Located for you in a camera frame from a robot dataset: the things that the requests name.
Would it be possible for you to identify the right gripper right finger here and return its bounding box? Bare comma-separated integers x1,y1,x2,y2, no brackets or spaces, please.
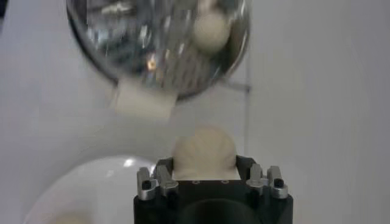
236,155,289,200

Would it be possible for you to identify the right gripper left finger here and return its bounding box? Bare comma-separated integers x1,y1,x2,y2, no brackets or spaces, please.
136,156,180,201

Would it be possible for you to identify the perforated steel steamer basket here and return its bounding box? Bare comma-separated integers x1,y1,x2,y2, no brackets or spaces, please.
66,0,252,102

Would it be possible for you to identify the white round plate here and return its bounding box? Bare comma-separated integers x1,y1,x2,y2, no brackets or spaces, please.
20,155,160,224

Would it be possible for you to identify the white electric cooker base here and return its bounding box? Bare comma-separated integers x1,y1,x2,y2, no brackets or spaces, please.
113,78,178,120

